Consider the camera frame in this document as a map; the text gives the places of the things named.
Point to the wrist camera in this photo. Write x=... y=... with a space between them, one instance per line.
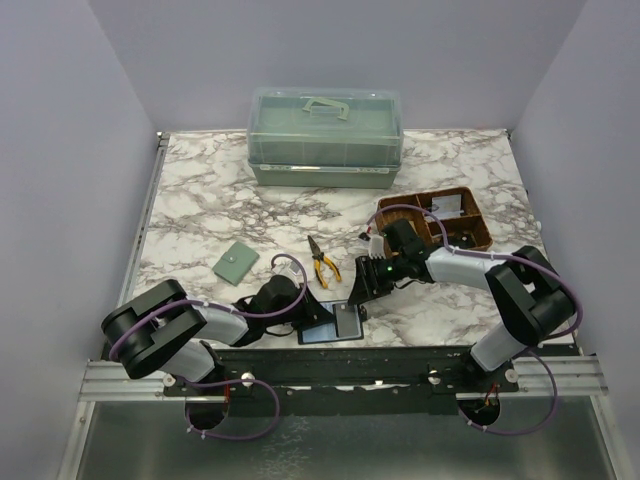
x=374 y=244
x=294 y=272

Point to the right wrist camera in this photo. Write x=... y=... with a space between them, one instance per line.
x=374 y=244

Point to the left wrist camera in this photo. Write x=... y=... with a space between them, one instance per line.
x=294 y=272

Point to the green snap wallet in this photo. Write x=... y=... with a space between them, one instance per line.
x=235 y=263

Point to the grey credit card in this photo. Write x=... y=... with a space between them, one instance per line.
x=347 y=322

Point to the brown wicker tray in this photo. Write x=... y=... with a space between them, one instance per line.
x=469 y=231

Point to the black mounting rail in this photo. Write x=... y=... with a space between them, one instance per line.
x=352 y=381

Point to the silver card in tray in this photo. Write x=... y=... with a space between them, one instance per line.
x=449 y=206

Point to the yellow black pliers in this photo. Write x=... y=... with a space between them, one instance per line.
x=321 y=260

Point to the green plastic storage box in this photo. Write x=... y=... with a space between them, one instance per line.
x=336 y=138

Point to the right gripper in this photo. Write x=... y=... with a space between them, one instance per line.
x=366 y=280

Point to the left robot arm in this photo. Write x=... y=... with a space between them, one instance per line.
x=154 y=330

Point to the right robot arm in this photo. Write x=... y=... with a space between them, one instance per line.
x=530 y=296

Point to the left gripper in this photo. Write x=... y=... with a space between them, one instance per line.
x=313 y=312

